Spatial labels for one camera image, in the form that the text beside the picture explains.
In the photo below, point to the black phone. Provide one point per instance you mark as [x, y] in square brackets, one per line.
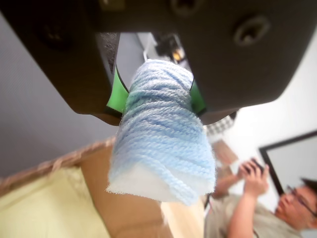
[255, 165]

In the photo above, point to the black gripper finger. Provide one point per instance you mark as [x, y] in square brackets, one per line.
[247, 74]

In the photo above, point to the dark rimmed eyeglasses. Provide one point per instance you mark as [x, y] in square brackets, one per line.
[301, 200]

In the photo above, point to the black white checkered cloth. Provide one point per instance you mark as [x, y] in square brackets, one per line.
[220, 126]

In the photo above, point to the block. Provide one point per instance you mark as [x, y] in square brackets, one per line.
[161, 136]

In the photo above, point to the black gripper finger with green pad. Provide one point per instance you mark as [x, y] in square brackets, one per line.
[62, 62]

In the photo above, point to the black device with gold connector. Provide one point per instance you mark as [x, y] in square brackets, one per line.
[171, 47]

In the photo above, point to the black framed white board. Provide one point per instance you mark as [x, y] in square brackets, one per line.
[294, 158]

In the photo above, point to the open cardboard box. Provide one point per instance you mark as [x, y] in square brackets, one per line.
[128, 198]

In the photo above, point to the person in beige shirt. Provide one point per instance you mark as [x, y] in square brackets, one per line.
[247, 218]

